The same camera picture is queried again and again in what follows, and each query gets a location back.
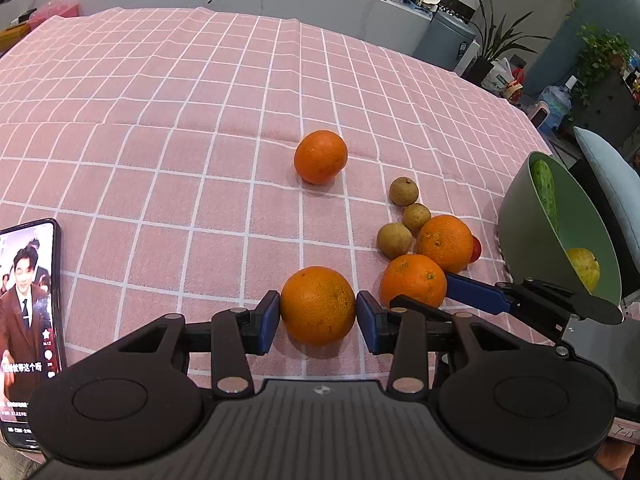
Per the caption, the blue cushioned bench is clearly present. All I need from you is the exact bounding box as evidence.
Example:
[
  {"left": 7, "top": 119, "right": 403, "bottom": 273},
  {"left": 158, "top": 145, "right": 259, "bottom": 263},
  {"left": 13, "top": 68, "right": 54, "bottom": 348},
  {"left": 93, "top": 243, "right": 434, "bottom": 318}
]
[{"left": 570, "top": 127, "right": 640, "bottom": 297}]

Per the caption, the green cucumber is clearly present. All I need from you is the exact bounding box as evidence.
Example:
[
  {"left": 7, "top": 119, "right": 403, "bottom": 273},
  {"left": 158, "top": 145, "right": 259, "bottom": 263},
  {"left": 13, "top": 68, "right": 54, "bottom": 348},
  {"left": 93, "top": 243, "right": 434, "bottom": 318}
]
[{"left": 530, "top": 159, "right": 558, "bottom": 231}]

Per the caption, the brown longan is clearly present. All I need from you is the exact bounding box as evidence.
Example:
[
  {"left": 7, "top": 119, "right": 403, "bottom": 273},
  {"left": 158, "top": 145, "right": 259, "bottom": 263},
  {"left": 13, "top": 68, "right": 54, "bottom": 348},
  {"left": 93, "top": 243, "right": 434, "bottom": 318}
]
[
  {"left": 402, "top": 203, "right": 432, "bottom": 236},
  {"left": 390, "top": 177, "right": 419, "bottom": 207},
  {"left": 376, "top": 222, "right": 413, "bottom": 260}
]

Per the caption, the grey trash bin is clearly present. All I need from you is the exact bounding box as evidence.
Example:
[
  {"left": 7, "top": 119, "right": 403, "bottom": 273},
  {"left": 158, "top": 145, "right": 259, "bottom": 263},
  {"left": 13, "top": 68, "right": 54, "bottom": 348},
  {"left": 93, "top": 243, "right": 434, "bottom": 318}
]
[{"left": 412, "top": 11, "right": 476, "bottom": 70}]

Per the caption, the pink checkered tablecloth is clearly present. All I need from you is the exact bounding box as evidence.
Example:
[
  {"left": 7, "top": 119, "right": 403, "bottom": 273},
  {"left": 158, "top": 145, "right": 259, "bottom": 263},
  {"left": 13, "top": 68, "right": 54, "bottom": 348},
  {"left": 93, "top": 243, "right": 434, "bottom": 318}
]
[{"left": 1, "top": 9, "right": 544, "bottom": 363}]

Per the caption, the pink plastic container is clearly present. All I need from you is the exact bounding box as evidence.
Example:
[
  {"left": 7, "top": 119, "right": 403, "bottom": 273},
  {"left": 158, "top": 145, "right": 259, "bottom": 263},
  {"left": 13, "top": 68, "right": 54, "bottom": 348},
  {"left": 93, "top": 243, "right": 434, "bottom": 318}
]
[{"left": 27, "top": 0, "right": 80, "bottom": 29}]

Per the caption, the orange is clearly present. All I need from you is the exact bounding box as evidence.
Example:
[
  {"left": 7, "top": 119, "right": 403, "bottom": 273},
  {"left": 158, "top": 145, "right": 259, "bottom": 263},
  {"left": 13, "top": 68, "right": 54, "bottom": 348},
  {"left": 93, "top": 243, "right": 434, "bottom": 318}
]
[
  {"left": 294, "top": 130, "right": 348, "bottom": 185},
  {"left": 378, "top": 254, "right": 447, "bottom": 308},
  {"left": 280, "top": 266, "right": 356, "bottom": 347},
  {"left": 414, "top": 214, "right": 473, "bottom": 273}
]

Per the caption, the black smartphone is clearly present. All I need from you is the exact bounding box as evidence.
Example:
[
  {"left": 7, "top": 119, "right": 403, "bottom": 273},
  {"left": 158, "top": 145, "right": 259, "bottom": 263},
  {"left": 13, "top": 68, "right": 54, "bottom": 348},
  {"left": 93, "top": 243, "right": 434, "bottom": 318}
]
[{"left": 1, "top": 218, "right": 65, "bottom": 452}]

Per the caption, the red cherry tomato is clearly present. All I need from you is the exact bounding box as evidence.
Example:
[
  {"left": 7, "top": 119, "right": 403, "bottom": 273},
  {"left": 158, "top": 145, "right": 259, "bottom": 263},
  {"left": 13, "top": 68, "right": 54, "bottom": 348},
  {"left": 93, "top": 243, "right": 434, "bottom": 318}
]
[{"left": 470, "top": 236, "right": 482, "bottom": 263}]

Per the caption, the trailing green plant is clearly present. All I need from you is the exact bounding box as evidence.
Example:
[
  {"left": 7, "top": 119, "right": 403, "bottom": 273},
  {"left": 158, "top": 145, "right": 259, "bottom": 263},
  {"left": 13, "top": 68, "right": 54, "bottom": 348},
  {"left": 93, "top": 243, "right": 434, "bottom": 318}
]
[{"left": 574, "top": 25, "right": 630, "bottom": 106}]

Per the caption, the green colander bowl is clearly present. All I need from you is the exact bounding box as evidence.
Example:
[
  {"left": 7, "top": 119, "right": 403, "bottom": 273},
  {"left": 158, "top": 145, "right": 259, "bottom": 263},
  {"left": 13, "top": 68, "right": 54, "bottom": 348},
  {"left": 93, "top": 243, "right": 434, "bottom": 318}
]
[{"left": 497, "top": 152, "right": 622, "bottom": 304}]

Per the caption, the water jug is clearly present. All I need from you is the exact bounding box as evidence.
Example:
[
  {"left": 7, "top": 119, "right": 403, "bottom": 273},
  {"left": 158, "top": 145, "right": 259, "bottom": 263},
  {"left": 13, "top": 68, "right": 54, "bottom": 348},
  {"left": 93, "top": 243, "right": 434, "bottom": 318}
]
[{"left": 538, "top": 76, "right": 577, "bottom": 134}]

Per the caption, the potted plant by bin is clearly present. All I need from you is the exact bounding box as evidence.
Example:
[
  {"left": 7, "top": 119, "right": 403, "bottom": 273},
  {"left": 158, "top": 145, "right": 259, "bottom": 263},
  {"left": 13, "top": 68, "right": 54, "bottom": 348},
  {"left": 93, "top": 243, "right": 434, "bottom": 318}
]
[{"left": 462, "top": 0, "right": 550, "bottom": 87}]

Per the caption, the dark cabinet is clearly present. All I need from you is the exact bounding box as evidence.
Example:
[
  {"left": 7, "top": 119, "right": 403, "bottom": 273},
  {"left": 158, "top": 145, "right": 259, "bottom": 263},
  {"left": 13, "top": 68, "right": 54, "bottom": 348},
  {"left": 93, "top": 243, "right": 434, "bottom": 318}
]
[{"left": 566, "top": 70, "right": 639, "bottom": 148}]

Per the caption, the yellow-green pear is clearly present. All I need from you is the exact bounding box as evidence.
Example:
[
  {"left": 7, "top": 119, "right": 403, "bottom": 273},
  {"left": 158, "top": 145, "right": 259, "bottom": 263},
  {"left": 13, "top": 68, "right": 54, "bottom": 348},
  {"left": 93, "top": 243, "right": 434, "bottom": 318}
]
[{"left": 566, "top": 248, "right": 601, "bottom": 292}]

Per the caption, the white shopping bag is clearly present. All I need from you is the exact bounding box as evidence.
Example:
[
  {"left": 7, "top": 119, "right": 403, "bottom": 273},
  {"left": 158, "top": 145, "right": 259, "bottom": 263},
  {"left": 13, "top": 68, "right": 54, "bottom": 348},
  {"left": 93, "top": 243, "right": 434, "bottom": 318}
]
[{"left": 480, "top": 58, "right": 514, "bottom": 96}]

